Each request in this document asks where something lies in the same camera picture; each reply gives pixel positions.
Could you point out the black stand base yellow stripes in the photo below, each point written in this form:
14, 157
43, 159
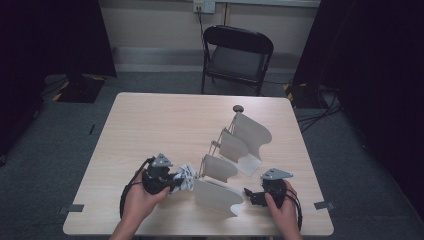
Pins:
301, 96
80, 88

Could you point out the black folding chair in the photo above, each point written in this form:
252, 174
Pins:
236, 63

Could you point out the white cloth with black print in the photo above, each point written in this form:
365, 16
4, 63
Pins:
187, 175

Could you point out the white expandable metal book rack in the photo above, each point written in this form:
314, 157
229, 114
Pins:
218, 196

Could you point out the black curtain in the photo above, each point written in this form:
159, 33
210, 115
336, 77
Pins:
50, 50
373, 66

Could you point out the person's right hand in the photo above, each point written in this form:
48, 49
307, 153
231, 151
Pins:
286, 220

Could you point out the beige wall conduit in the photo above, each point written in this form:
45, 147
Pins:
227, 13

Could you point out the black round table grommet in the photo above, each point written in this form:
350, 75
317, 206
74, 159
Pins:
238, 108

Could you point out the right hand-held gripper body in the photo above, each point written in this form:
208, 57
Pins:
275, 191

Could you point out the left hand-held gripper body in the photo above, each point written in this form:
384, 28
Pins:
156, 176

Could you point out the grey tape strip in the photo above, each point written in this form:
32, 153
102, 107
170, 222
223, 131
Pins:
71, 209
324, 205

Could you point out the white wall socket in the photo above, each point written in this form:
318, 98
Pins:
204, 6

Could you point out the person's left hand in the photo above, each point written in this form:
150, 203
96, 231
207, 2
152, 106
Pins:
143, 206

